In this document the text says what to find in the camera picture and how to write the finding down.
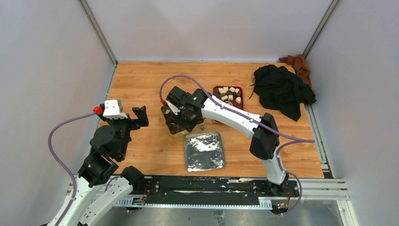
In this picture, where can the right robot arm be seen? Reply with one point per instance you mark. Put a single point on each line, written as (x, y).
(261, 130)

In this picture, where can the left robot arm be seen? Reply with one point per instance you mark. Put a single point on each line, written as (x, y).
(94, 191)

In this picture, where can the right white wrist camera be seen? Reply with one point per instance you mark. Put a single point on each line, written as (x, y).
(176, 99)

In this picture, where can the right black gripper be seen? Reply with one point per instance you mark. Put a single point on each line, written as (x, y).
(190, 126)

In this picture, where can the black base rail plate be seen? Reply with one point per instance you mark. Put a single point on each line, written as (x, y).
(211, 191)

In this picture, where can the red chocolate tray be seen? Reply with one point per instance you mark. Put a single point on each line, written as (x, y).
(230, 95)

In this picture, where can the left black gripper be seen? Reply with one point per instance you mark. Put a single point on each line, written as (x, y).
(142, 120)

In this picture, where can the gold chocolate tin box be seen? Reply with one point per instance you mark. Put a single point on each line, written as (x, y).
(175, 129)

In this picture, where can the silver tin lid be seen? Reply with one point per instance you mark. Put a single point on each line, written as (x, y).
(204, 152)

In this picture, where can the brown cloth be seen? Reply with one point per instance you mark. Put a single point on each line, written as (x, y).
(300, 67)

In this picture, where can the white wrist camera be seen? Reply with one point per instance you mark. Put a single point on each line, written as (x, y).
(111, 109)
(176, 99)

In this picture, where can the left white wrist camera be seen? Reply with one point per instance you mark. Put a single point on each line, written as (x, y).
(111, 109)

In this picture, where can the black cloth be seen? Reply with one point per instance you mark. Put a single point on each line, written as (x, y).
(279, 89)

